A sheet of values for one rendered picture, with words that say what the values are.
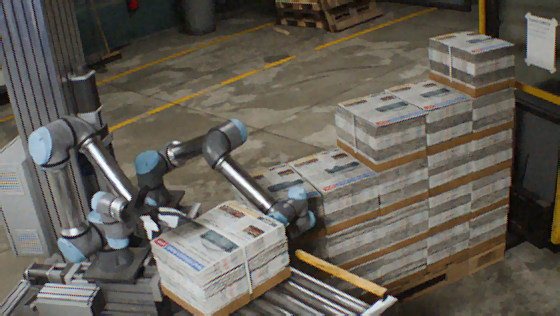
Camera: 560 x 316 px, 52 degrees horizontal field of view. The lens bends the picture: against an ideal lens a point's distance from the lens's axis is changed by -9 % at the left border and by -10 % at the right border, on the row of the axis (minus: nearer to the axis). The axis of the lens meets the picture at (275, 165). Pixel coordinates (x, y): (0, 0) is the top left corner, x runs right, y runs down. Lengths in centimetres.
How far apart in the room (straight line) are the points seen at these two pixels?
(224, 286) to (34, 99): 105
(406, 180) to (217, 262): 126
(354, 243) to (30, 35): 171
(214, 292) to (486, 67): 176
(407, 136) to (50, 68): 159
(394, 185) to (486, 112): 62
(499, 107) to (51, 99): 213
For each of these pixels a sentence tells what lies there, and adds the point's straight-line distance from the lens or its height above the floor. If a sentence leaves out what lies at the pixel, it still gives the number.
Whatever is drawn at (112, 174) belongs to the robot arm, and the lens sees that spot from 217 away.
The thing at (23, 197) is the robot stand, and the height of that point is 107.
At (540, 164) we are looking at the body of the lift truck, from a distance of 385.
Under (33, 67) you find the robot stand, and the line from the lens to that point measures 243.
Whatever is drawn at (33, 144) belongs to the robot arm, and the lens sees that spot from 217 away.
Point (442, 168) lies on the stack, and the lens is 309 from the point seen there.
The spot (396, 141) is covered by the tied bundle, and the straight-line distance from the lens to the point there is 285.
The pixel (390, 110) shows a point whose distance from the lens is 291.
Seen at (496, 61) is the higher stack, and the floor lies 122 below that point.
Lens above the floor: 213
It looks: 26 degrees down
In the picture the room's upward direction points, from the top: 7 degrees counter-clockwise
